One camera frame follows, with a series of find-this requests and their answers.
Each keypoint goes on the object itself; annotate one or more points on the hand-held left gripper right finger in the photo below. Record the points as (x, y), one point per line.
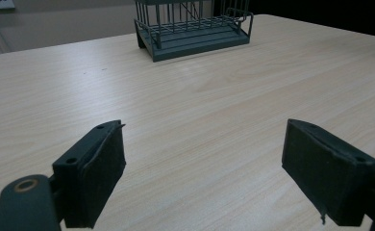
(326, 173)

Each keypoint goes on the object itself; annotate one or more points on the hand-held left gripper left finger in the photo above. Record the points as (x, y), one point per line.
(92, 173)

